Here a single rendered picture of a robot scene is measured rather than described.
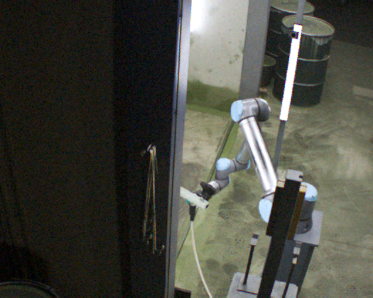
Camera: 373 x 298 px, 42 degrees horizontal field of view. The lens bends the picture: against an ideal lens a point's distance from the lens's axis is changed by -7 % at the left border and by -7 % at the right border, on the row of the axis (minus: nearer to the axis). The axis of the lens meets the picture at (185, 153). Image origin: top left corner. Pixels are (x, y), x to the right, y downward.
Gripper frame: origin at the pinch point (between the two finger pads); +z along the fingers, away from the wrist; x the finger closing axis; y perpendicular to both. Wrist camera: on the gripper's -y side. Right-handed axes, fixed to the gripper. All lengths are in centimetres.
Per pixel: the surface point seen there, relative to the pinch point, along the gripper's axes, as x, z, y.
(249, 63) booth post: 79, -179, -12
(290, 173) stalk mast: -95, 65, -108
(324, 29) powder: 50, -276, -33
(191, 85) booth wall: 130, -156, 23
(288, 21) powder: 86, -261, -34
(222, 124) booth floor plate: 87, -152, 48
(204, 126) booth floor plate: 96, -138, 48
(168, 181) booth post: -50, 79, -89
